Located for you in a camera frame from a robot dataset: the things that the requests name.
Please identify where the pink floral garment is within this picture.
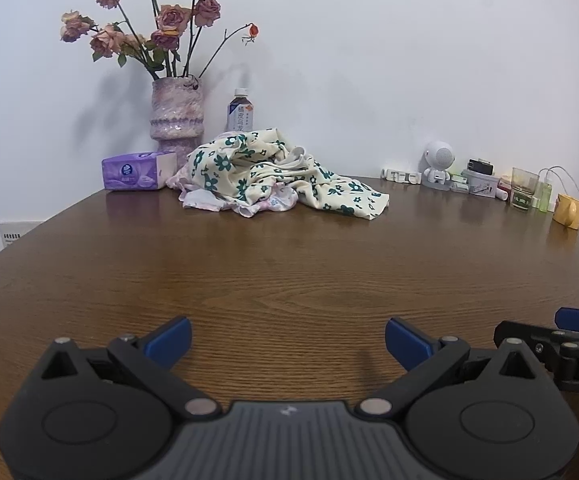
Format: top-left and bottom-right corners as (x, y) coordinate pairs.
(166, 162), (300, 218)

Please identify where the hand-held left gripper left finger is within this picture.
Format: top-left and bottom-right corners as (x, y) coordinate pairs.
(36, 316), (221, 418)

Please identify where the tea bottle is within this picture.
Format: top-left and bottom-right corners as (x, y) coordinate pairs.
(226, 88), (255, 133)

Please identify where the cream dress with green flowers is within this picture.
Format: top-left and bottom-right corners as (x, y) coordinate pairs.
(189, 129), (391, 222)

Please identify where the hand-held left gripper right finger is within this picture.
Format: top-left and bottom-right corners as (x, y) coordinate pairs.
(358, 317), (544, 418)

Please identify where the purple tissue pack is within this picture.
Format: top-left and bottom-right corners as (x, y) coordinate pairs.
(101, 151), (178, 192)

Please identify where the purple textured vase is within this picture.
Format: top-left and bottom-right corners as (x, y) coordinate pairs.
(150, 77), (205, 168)

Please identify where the dried rose bouquet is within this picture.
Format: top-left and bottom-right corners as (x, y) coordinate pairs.
(60, 0), (260, 81)

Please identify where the yellow mug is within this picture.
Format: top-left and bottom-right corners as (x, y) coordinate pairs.
(553, 193), (579, 230)

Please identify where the glass cup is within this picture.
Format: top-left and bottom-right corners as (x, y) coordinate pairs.
(511, 167), (540, 208)

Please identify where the grey tin box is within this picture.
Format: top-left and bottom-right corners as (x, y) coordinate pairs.
(461, 170), (501, 198)

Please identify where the white robot speaker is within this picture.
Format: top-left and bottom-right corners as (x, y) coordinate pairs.
(422, 140), (456, 190)

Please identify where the white cable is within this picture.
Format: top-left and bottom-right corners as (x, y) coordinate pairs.
(539, 166), (579, 231)

